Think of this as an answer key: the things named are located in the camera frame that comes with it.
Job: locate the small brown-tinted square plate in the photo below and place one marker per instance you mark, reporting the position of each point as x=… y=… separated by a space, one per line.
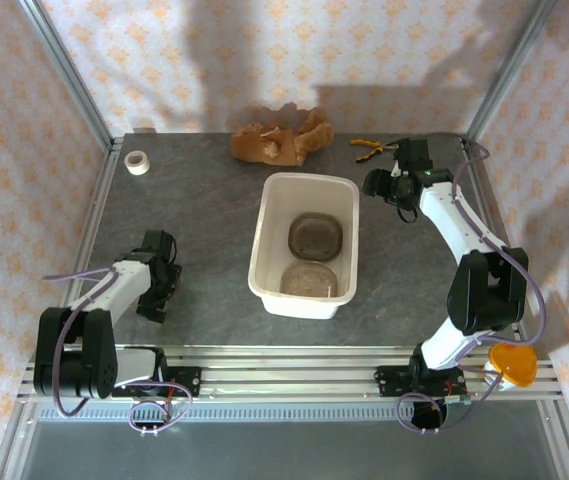
x=314 y=237

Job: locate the clear round plate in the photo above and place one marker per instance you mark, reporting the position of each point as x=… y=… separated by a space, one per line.
x=309 y=280

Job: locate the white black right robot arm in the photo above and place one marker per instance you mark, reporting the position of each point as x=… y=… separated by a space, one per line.
x=449 y=220

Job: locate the white plastic bin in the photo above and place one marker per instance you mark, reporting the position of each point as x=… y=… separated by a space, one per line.
x=274 y=210

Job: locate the white tape roll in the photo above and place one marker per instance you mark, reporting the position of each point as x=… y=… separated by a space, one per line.
x=138 y=171

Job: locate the brown teddy bear plush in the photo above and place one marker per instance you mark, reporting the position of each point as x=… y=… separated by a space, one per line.
x=264 y=145

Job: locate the grey vented metal panel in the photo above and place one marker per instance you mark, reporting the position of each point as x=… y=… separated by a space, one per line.
x=289 y=450

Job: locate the orange capped white container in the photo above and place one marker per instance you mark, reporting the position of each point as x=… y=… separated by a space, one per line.
x=514 y=365

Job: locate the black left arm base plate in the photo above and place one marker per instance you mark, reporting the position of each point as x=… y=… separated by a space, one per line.
x=191 y=380

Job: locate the aluminium left side rail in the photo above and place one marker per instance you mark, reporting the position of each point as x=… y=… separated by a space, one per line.
x=90 y=235

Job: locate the aluminium front rail frame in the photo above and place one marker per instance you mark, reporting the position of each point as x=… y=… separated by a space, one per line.
x=289 y=375

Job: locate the aluminium right rear post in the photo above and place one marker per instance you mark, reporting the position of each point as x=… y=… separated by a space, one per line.
x=509 y=70

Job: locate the aluminium post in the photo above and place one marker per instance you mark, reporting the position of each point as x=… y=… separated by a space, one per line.
x=509 y=70
x=69 y=70

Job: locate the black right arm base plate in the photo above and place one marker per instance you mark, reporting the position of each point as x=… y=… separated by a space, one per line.
x=389 y=380

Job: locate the aluminium left rear post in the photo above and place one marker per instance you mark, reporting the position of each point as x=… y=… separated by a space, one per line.
x=69 y=70

